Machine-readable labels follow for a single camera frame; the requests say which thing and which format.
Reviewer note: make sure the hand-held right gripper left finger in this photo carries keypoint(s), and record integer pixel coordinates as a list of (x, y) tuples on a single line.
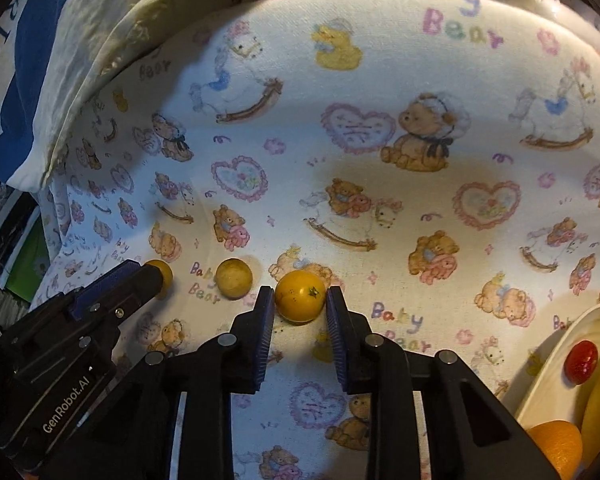
[(265, 340)]

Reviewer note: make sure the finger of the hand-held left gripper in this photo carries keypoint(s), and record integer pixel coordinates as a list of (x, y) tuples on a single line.
[(105, 282), (130, 295)]

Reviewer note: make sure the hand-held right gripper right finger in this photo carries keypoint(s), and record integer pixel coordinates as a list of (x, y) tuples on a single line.
[(336, 345)]

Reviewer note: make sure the small brown longan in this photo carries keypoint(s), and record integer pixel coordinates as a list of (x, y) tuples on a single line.
[(234, 279), (164, 272)]

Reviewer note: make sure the yellow tomato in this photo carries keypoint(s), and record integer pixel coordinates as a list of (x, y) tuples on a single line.
[(300, 296)]

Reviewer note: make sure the cream round plate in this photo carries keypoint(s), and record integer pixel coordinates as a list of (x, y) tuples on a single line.
[(545, 380)]

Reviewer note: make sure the small orange mandarin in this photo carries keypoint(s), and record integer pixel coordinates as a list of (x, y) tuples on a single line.
[(557, 447)]

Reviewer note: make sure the green box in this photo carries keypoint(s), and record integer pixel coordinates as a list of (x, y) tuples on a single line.
[(27, 267)]

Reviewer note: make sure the striped blanket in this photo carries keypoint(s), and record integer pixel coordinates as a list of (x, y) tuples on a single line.
[(30, 85)]

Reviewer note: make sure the red cherry tomato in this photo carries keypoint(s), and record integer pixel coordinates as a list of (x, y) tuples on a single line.
[(581, 362)]

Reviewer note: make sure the bear print cloth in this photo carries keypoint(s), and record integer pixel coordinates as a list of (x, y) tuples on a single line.
[(380, 85)]

